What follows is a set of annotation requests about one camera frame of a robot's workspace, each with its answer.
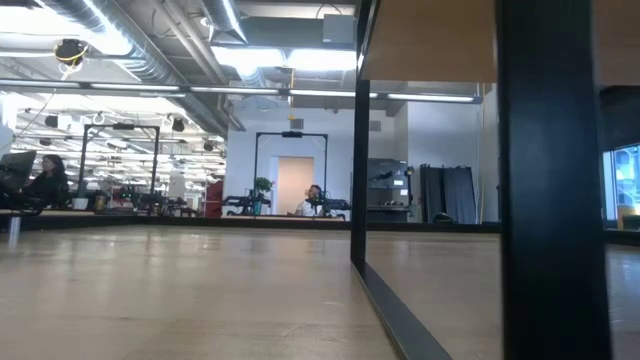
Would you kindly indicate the background black robot arm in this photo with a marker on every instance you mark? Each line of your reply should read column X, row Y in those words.
column 335, row 205
column 245, row 202

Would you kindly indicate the person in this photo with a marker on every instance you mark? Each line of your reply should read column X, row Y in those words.
column 311, row 206
column 50, row 185

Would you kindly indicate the potted plant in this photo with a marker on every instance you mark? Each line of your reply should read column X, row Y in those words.
column 262, row 185

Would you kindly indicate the black cabinet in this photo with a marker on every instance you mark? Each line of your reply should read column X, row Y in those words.
column 387, row 200

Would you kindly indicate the red cabinet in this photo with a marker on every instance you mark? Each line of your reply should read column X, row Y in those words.
column 215, row 200

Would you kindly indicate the long ceiling light bar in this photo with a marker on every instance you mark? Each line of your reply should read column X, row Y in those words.
column 235, row 90

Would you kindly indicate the dark grey curtain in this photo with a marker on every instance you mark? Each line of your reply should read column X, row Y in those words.
column 450, row 195

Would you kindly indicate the grey ceiling box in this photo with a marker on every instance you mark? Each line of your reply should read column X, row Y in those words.
column 339, row 29

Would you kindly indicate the computer monitor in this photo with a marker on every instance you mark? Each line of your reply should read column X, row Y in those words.
column 17, row 170

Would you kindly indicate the window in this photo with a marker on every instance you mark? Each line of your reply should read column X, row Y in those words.
column 625, row 185

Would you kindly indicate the black gantry frame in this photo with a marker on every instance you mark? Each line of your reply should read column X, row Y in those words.
column 122, row 126
column 292, row 134

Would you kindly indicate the black aluminium table frame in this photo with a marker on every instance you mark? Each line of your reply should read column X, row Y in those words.
column 200, row 222

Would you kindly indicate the silver ventilation duct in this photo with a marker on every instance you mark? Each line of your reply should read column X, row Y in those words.
column 225, row 20
column 150, row 65

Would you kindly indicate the wooden shelf black frame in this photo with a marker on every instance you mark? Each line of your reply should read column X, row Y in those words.
column 550, row 200

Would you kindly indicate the black ceiling camera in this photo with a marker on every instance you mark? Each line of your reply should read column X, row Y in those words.
column 71, row 51

